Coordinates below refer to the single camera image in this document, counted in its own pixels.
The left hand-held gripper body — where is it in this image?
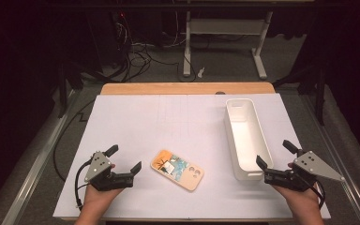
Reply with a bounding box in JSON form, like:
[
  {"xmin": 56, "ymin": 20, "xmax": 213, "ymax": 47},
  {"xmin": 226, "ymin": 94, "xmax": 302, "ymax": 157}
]
[{"xmin": 83, "ymin": 151, "xmax": 136, "ymax": 192}]

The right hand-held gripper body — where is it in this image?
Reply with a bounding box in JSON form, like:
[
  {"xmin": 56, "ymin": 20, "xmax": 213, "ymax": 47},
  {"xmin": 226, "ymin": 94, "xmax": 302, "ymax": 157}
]
[{"xmin": 263, "ymin": 150, "xmax": 347, "ymax": 193}]

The person's left hand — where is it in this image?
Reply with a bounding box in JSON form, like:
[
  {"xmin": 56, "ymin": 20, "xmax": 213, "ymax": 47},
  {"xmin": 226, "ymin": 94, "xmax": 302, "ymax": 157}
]
[{"xmin": 82, "ymin": 163, "xmax": 125, "ymax": 218}]

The person's right hand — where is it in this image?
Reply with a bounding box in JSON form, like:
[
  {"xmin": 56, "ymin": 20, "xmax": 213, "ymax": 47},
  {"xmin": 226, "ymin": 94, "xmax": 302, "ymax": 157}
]
[{"xmin": 270, "ymin": 162, "xmax": 323, "ymax": 218}]

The white plastic bin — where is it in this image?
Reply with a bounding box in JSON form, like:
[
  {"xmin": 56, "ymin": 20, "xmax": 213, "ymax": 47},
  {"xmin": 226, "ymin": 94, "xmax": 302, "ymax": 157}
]
[{"xmin": 224, "ymin": 97, "xmax": 275, "ymax": 182}]

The white table cover sheet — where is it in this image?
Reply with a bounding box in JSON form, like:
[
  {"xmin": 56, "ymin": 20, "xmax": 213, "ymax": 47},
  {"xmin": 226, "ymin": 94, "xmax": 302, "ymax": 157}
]
[{"xmin": 52, "ymin": 93, "xmax": 332, "ymax": 220}]

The black stand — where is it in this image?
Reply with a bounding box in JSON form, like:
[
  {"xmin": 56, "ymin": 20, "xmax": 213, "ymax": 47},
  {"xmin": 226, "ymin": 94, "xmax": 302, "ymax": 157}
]
[
  {"xmin": 55, "ymin": 60, "xmax": 87, "ymax": 119},
  {"xmin": 273, "ymin": 64, "xmax": 331, "ymax": 127}
]

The wooden table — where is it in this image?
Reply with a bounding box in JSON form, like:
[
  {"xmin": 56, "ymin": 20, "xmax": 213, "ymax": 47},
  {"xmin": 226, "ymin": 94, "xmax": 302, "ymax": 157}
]
[{"xmin": 100, "ymin": 82, "xmax": 277, "ymax": 96}]

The dark computer tower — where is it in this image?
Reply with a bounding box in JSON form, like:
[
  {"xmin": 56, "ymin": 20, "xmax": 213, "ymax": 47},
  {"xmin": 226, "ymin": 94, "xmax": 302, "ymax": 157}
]
[{"xmin": 85, "ymin": 11, "xmax": 130, "ymax": 71}]

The metal floor rail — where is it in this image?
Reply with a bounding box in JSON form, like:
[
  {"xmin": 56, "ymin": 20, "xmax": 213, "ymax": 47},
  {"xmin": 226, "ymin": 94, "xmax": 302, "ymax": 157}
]
[
  {"xmin": 0, "ymin": 89, "xmax": 82, "ymax": 225},
  {"xmin": 301, "ymin": 93, "xmax": 360, "ymax": 225}
]

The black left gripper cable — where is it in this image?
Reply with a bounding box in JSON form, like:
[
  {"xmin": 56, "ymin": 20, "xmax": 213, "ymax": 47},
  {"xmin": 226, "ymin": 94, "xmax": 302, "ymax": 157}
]
[{"xmin": 74, "ymin": 158, "xmax": 94, "ymax": 211}]

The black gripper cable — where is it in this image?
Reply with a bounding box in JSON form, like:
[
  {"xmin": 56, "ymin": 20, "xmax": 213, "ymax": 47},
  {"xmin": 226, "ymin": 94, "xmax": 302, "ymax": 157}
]
[
  {"xmin": 74, "ymin": 158, "xmax": 94, "ymax": 211},
  {"xmin": 306, "ymin": 176, "xmax": 326, "ymax": 210}
]

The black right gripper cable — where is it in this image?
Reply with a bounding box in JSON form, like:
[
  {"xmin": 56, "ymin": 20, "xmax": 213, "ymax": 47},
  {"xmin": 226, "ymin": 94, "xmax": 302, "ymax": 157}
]
[{"xmin": 306, "ymin": 176, "xmax": 326, "ymax": 210}]

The long black floor cable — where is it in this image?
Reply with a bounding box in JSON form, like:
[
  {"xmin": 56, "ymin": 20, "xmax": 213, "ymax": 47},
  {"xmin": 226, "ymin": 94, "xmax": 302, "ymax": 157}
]
[{"xmin": 52, "ymin": 98, "xmax": 97, "ymax": 183}]

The tangle of floor cables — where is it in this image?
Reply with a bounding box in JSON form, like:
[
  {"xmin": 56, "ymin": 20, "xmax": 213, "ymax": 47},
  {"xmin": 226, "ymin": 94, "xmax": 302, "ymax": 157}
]
[{"xmin": 112, "ymin": 12, "xmax": 198, "ymax": 83}]

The white metal stand frame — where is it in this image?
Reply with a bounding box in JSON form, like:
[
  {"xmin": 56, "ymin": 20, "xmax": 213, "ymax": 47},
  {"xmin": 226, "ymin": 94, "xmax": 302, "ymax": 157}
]
[{"xmin": 182, "ymin": 10, "xmax": 274, "ymax": 81}]

